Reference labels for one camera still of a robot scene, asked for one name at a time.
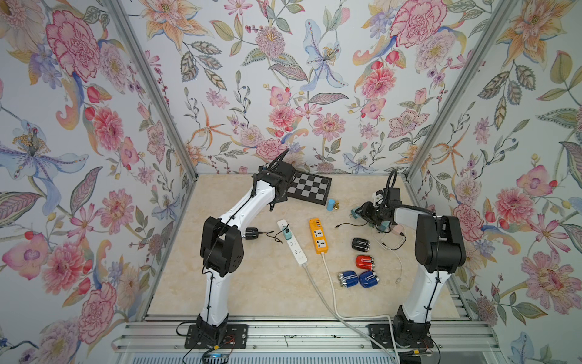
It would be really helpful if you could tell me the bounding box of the teal USB charger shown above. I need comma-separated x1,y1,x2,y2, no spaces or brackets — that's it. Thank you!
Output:
381,221,391,232

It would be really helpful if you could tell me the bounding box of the brown charger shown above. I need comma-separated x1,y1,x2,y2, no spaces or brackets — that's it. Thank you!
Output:
391,224,406,236

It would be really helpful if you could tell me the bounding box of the black electric shaver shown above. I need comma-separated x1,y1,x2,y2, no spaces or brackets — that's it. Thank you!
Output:
351,238,370,253
244,227,261,241

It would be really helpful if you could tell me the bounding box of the red electric shaver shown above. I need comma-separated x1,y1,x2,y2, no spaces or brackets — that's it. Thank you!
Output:
356,255,375,271

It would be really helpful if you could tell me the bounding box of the blue electric shaver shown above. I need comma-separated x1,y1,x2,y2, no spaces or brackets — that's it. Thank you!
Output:
359,270,380,288
337,271,359,288

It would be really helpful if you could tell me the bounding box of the thin white USB cable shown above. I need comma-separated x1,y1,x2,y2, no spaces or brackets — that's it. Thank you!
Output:
376,231,405,286

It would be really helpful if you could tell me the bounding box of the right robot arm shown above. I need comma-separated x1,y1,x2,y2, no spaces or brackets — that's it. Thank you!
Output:
355,187,467,347

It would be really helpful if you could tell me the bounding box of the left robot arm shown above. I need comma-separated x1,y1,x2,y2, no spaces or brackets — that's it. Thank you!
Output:
194,150,296,347

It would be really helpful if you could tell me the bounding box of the black white chessboard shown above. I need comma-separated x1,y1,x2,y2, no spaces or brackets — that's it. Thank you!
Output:
287,172,332,206

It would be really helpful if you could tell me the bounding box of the white power strip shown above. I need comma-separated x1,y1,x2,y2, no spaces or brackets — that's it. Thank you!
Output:
277,220,308,266

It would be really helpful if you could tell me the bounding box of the blue cylinder block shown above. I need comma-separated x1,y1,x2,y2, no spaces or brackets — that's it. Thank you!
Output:
326,199,336,212

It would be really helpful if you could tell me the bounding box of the teal charger on white strip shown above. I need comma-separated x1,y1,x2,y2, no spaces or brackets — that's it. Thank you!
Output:
283,227,293,241

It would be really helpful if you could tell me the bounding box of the orange power strip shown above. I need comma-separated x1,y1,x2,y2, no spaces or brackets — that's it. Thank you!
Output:
309,218,329,254

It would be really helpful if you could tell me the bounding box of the grey power strip cord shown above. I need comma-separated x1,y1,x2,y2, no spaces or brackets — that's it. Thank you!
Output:
302,263,396,364

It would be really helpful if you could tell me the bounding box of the white power strip cord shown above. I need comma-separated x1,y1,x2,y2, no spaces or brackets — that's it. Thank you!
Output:
321,252,403,364

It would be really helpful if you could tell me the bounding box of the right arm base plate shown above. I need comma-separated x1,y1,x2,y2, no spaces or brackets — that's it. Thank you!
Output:
367,322,434,350

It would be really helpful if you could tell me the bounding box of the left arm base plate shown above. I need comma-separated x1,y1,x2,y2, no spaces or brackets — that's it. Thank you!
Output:
184,324,249,350

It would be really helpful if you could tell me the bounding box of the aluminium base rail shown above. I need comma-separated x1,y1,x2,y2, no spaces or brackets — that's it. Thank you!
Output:
112,317,507,363

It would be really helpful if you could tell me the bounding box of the left aluminium corner post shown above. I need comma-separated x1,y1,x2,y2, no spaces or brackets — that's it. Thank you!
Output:
104,0,198,182

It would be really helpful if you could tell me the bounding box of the aluminium corner post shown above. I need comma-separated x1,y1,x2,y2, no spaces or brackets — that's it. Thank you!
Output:
405,1,515,183
104,0,198,182

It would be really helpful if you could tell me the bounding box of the right aluminium corner post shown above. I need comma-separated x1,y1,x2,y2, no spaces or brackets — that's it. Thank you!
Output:
405,1,515,183

